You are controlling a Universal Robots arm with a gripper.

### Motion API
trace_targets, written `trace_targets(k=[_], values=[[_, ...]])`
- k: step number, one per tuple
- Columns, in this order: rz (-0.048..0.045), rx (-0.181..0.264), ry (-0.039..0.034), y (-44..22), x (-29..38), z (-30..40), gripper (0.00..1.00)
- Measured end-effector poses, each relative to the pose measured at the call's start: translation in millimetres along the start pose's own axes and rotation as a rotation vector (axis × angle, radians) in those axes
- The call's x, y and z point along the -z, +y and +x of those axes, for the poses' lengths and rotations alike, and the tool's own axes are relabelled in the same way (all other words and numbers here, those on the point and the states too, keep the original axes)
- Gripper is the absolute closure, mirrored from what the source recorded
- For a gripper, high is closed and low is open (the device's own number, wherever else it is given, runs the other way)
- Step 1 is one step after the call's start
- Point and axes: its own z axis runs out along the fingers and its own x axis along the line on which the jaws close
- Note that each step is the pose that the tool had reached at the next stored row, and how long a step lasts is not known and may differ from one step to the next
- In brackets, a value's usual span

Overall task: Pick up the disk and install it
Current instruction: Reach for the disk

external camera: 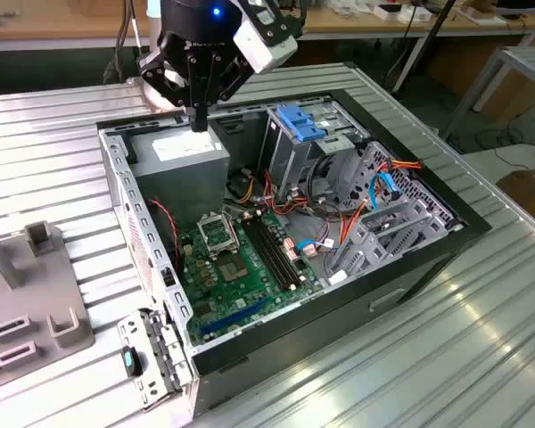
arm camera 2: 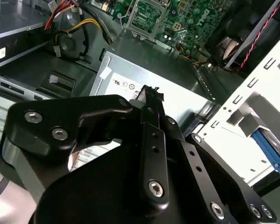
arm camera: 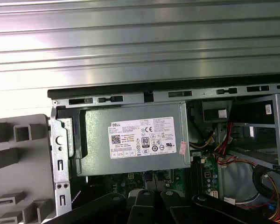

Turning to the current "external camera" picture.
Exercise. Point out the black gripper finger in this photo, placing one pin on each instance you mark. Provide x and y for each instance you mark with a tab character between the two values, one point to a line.
165	73
234	76

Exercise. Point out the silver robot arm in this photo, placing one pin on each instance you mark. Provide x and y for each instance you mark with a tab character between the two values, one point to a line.
150	94

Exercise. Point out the metal disk bay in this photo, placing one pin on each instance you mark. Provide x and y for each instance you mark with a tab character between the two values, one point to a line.
365	254

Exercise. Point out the blue drive bay latch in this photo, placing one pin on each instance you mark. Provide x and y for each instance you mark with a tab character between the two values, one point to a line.
301	125

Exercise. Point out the metal optical drive cage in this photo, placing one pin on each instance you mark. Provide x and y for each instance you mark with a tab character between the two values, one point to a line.
290	160

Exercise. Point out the grey power supply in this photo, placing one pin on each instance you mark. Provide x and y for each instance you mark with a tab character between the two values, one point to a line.
183	178

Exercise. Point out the wooden desk white legs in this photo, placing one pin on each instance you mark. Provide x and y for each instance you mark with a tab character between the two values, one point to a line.
361	27

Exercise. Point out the white black small box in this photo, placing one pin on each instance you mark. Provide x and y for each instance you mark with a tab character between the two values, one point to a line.
385	13

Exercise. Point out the black RAM slot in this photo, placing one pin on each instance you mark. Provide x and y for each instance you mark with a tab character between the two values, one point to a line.
278	250
267	254

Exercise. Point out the pink board connector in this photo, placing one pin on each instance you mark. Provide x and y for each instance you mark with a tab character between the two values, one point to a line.
310	252

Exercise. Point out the white flat box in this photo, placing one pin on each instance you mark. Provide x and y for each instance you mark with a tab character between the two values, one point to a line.
417	15

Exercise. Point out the CPU socket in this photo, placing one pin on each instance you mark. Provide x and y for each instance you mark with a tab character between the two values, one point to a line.
234	269

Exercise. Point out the green motherboard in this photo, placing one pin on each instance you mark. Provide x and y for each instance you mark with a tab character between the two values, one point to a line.
249	285

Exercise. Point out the black slanted pole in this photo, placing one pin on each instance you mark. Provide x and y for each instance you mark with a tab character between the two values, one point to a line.
441	18

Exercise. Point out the white connector plug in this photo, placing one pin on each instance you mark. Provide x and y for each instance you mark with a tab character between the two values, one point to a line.
337	278

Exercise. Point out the blue expansion slot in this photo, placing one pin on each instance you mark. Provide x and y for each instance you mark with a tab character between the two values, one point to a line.
232	318

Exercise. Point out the grey parts rack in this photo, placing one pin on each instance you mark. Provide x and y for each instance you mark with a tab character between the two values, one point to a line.
27	285

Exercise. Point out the white low board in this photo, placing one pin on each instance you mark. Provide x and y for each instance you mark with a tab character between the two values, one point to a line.
481	162

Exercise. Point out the black PC case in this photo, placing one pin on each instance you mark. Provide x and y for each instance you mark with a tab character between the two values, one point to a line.
339	321

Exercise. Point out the brown cardboard box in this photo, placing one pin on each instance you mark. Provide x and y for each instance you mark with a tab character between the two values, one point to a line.
530	191

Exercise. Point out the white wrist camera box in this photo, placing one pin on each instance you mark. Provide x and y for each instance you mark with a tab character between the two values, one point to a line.
263	49

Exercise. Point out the metal slot retention bracket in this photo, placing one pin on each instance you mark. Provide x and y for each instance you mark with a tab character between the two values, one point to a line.
129	327

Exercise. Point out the black blue bracket latch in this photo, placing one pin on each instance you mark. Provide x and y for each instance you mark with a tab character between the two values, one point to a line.
130	361

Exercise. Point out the white frame slat table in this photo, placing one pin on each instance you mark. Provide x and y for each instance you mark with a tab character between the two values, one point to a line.
532	62

